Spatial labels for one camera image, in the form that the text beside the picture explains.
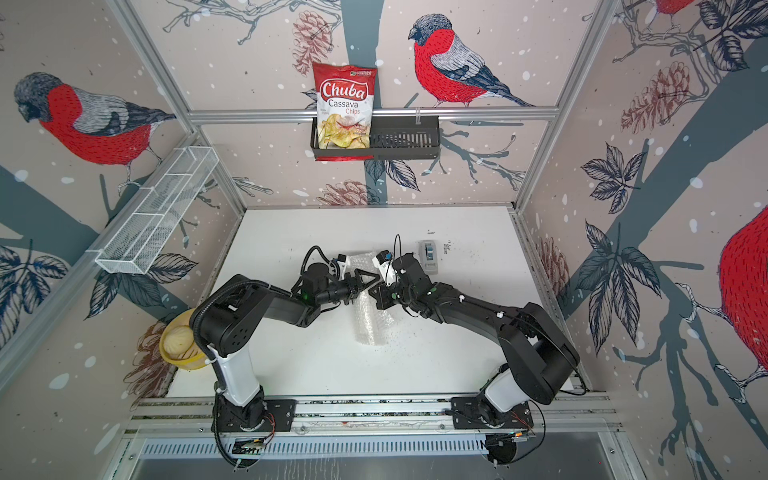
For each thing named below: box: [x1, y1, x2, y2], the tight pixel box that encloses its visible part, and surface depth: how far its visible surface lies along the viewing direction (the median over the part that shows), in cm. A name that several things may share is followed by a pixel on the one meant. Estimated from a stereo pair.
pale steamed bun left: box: [163, 325, 194, 359], surface depth 83 cm
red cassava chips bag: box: [313, 62, 377, 161], surface depth 86 cm
